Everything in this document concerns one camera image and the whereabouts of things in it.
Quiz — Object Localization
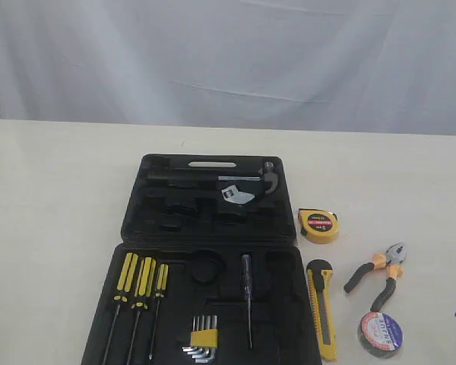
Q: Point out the middle yellow black screwdriver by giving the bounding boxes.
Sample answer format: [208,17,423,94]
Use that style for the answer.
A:
[125,256,157,364]

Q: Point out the black plastic tool case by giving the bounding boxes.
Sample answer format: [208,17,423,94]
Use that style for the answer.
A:
[82,154,321,364]

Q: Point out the claw hammer black handle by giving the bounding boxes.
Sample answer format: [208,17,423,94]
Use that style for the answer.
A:
[147,161,279,195]

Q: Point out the voltage tester screwdriver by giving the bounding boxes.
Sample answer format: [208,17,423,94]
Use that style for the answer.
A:
[241,254,253,350]

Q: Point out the adjustable wrench black handle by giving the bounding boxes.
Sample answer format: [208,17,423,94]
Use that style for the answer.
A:
[145,185,255,205]

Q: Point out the large yellow black screwdriver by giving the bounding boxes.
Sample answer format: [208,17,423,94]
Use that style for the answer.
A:
[101,252,139,365]

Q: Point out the white backdrop cloth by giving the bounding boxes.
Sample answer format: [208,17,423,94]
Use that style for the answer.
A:
[0,1,456,135]

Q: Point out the yellow measuring tape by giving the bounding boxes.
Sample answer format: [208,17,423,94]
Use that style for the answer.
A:
[298,208,340,244]

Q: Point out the orange black pliers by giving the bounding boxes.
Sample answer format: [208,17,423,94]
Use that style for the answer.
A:
[343,241,407,313]

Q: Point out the small yellow black screwdriver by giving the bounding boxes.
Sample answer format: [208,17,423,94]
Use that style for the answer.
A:
[147,263,169,363]

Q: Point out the hex key set yellow holder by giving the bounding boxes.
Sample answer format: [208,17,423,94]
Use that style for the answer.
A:
[182,315,218,364]

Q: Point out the yellow black utility knife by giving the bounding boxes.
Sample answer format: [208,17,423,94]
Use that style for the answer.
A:
[306,259,337,361]

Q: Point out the black electrical tape roll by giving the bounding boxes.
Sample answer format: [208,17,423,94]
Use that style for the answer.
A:
[357,312,404,359]

